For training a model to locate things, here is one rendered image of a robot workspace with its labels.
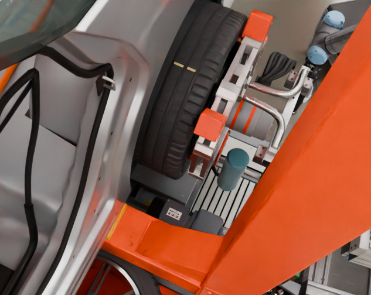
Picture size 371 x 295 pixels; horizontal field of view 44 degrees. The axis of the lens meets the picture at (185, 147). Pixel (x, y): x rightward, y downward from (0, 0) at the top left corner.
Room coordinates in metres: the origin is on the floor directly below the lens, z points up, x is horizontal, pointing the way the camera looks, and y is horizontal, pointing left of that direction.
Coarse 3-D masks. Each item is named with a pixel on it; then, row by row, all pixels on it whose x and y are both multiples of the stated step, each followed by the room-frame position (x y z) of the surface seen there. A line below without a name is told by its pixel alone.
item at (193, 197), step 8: (136, 184) 0.80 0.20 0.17; (200, 184) 0.88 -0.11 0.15; (136, 192) 0.76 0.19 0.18; (144, 192) 0.78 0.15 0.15; (152, 192) 0.79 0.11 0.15; (192, 192) 0.83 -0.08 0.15; (128, 200) 0.73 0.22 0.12; (136, 200) 0.72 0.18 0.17; (144, 200) 0.74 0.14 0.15; (192, 200) 0.79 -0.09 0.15; (144, 208) 0.71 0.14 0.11
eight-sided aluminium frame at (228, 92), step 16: (240, 48) 0.99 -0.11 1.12; (256, 48) 1.00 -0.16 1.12; (256, 64) 1.18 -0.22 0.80; (224, 80) 0.85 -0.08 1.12; (240, 80) 0.86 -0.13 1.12; (224, 96) 0.80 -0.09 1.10; (224, 112) 0.76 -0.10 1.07; (224, 128) 0.96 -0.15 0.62; (208, 144) 0.69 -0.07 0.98; (192, 160) 0.67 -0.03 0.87; (208, 160) 0.66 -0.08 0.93; (192, 176) 0.66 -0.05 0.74
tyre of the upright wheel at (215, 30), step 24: (192, 24) 1.00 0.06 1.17; (216, 24) 1.02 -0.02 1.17; (240, 24) 1.06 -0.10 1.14; (192, 48) 0.91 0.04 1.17; (216, 48) 0.92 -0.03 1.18; (168, 72) 0.83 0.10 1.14; (192, 72) 0.83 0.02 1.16; (216, 72) 0.85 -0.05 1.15; (168, 96) 0.76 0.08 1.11; (192, 96) 0.77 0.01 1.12; (144, 120) 0.70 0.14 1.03; (168, 120) 0.70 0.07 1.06; (192, 120) 0.71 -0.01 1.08; (144, 144) 0.67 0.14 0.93; (168, 144) 0.66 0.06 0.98; (168, 168) 0.63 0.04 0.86
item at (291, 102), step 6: (306, 66) 1.08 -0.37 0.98; (294, 84) 0.99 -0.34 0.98; (294, 96) 0.94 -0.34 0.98; (288, 102) 0.91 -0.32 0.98; (294, 102) 0.91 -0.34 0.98; (288, 108) 0.89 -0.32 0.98; (282, 114) 0.86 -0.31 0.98; (288, 114) 0.86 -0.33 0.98; (288, 120) 0.84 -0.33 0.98; (264, 156) 0.69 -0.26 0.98; (270, 156) 0.69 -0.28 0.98; (264, 162) 0.67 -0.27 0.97; (270, 162) 0.67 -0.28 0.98
